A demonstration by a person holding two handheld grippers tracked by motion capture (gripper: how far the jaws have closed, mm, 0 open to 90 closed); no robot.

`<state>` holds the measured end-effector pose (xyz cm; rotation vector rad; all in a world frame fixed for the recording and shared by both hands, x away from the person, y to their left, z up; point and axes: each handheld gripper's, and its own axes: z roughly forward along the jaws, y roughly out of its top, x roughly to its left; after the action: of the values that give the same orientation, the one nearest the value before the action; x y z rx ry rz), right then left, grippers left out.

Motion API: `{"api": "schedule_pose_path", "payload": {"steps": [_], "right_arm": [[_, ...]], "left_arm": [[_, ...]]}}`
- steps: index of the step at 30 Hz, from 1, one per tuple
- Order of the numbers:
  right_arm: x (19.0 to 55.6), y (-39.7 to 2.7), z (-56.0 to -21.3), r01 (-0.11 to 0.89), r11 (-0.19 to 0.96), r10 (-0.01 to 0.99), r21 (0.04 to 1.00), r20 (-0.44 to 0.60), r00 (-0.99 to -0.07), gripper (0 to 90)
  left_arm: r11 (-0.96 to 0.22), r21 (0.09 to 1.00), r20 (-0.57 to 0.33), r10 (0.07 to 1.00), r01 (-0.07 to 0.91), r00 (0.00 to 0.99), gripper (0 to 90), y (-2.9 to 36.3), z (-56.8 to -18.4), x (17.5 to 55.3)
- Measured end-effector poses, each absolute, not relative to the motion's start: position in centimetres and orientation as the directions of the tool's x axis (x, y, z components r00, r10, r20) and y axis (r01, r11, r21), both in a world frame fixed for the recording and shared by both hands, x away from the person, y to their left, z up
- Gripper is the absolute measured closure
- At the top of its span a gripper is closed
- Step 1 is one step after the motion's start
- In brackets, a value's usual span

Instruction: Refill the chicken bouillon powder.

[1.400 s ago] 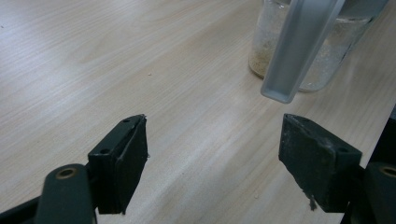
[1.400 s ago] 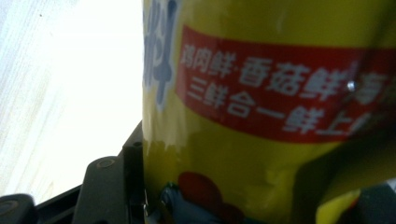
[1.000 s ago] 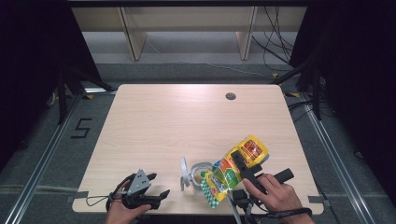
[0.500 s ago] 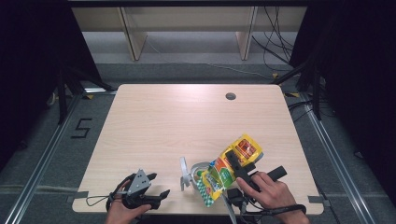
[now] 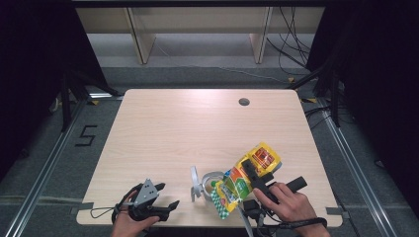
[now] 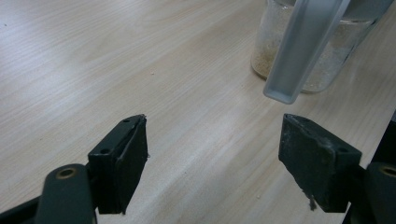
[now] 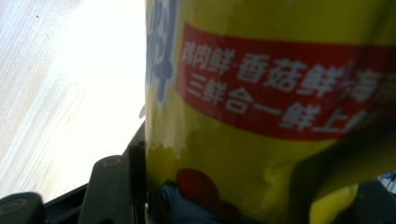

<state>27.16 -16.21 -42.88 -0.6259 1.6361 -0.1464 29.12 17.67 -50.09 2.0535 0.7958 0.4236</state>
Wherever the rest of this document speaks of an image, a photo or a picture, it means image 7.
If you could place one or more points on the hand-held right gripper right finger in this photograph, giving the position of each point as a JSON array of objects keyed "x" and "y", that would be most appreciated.
[{"x": 358, "y": 155}]

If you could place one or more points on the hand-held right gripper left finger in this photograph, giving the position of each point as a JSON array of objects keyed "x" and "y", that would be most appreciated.
[{"x": 124, "y": 186}]

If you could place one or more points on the yellow seasoning pouch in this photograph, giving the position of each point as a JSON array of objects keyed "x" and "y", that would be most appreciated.
[{"x": 249, "y": 155}]

